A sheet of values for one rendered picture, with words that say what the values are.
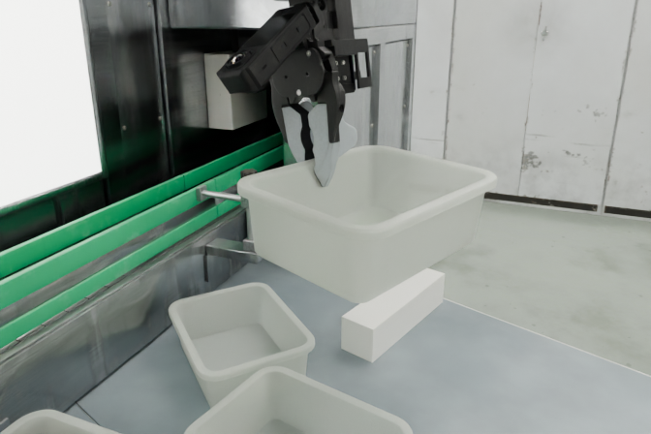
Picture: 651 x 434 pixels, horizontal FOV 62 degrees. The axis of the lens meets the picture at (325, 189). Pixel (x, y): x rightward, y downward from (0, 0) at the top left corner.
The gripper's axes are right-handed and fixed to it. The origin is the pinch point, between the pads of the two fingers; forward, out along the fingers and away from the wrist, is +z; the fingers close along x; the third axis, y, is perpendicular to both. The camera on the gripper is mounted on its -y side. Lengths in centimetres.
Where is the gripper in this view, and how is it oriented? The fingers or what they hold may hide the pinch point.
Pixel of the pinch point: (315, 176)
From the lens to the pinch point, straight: 58.2
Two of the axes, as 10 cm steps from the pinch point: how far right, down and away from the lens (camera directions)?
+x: -7.5, -0.4, 6.6
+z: 1.2, 9.7, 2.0
